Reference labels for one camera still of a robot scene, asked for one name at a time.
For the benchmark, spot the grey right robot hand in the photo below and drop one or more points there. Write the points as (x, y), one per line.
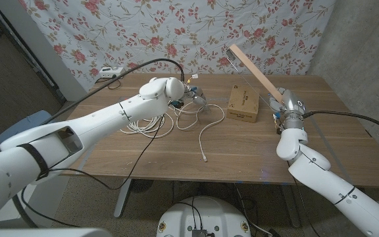
(291, 108)

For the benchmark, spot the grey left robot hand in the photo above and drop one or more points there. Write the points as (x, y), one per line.
(194, 97)

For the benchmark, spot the clear plastic strip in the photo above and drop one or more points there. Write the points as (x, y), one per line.
(252, 84)

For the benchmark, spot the wooden stick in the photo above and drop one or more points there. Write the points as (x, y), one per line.
(255, 70)

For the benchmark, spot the metal clip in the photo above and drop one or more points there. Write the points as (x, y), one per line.
(231, 56)

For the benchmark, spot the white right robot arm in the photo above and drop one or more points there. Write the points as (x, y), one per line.
(324, 177)

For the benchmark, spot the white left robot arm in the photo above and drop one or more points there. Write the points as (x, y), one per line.
(77, 131)

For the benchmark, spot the brown cardboard box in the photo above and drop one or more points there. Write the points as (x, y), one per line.
(243, 103)

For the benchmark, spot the floral backdrop cloth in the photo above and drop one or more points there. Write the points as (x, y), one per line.
(143, 36)

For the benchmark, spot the white power strip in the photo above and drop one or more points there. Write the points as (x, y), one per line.
(110, 71)

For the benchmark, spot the grey table leg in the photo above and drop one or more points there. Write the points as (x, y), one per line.
(291, 207)

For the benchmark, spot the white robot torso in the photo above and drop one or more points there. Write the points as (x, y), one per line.
(202, 214)

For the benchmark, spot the white table leg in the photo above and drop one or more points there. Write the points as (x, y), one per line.
(122, 197)

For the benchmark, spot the blue padded stool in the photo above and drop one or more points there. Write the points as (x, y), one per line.
(18, 126)

